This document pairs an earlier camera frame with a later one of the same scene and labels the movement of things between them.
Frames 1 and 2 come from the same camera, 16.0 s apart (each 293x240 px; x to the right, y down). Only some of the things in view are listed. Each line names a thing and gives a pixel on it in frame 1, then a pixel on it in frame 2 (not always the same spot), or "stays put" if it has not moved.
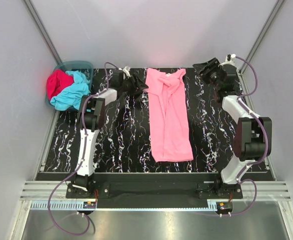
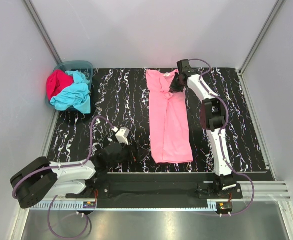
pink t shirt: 170,132 stays put
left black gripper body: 128,85 to 126,154
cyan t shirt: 72,95 stays put
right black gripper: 212,65 to 173,88
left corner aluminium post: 44,31 stays put
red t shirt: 57,81 stays put
